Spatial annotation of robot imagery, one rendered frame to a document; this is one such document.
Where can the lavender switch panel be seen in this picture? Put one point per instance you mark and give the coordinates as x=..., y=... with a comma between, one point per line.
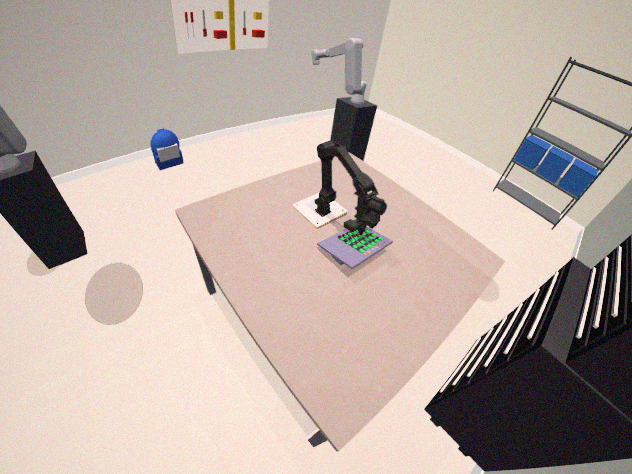
x=351, y=248

